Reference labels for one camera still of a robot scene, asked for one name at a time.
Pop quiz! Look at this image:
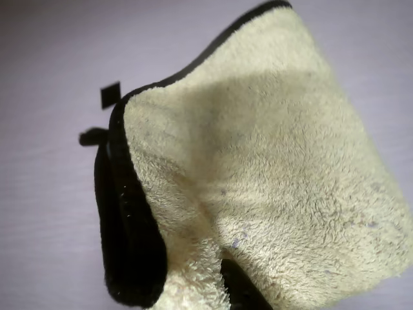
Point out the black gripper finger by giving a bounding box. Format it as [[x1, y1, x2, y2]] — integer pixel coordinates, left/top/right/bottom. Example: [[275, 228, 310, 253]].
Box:
[[220, 258, 276, 310]]

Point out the yellow towel with black trim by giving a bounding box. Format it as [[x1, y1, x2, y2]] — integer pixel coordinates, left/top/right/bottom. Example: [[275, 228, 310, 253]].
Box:
[[77, 0, 413, 310]]

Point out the black tape marker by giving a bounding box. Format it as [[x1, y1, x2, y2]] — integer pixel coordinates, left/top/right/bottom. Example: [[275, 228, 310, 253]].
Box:
[[99, 81, 123, 111]]

